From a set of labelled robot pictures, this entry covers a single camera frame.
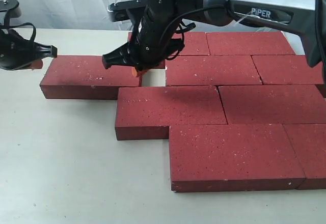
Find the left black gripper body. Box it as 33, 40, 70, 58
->
1, 30, 38, 71

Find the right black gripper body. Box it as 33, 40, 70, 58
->
130, 0, 184, 70

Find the red brick top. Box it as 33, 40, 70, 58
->
40, 55, 142, 100

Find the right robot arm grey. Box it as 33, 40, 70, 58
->
102, 0, 325, 75

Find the red brick lower right row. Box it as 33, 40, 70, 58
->
218, 85, 325, 124

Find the red brick front large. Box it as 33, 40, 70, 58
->
169, 124, 306, 192

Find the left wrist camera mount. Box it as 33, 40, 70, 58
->
0, 0, 22, 29

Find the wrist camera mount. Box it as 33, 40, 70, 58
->
0, 0, 22, 29
107, 0, 150, 33

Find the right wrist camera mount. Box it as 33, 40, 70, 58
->
107, 0, 150, 33

